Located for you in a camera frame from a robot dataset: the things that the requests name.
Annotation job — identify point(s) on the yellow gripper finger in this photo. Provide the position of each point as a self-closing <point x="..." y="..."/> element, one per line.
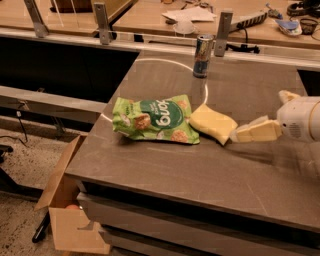
<point x="286" y="96"/>
<point x="268" y="130"/>

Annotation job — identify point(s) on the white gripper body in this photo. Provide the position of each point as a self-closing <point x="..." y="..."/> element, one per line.
<point x="295" y="117"/>

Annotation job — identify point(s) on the yellow sponge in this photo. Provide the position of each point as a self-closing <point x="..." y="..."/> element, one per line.
<point x="212" y="123"/>

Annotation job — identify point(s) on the green rice chip bag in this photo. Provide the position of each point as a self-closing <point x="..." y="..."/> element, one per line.
<point x="164" y="119"/>

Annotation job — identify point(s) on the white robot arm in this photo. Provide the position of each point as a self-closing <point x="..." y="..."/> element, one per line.
<point x="314" y="119"/>

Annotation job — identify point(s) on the blue white cloth item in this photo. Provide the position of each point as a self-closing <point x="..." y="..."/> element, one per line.
<point x="290" y="28"/>

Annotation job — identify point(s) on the black mesh cup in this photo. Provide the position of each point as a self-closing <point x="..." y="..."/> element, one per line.
<point x="308" y="26"/>

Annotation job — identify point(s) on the grey power strip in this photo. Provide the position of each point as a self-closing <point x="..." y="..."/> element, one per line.
<point x="249" y="20"/>

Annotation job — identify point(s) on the black headphones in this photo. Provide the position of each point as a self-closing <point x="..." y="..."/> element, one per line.
<point x="304" y="7"/>

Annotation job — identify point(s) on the blue silver drink can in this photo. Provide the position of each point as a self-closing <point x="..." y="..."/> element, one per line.
<point x="202" y="56"/>

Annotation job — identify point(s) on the white face mask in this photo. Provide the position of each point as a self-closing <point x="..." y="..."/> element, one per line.
<point x="184" y="27"/>

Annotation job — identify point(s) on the white papers stack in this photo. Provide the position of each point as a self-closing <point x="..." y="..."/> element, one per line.
<point x="191" y="14"/>

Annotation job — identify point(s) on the orange ball in box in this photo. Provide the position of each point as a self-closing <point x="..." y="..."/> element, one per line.
<point x="72" y="207"/>

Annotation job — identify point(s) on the open cardboard box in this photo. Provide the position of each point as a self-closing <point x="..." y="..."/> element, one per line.
<point x="71" y="229"/>

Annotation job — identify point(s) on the black chair base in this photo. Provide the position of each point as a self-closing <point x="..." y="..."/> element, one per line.
<point x="8" y="185"/>

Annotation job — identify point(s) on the metal bracket right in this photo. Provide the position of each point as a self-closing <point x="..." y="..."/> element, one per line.
<point x="222" y="34"/>

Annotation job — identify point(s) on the metal bracket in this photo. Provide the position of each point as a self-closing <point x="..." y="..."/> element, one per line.
<point x="41" y="31"/>
<point x="222" y="34"/>
<point x="102" y="21"/>

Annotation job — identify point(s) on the metal bracket middle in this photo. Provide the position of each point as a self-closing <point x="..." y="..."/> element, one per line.
<point x="102" y="21"/>

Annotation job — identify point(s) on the metal bracket left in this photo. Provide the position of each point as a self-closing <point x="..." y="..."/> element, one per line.
<point x="41" y="31"/>

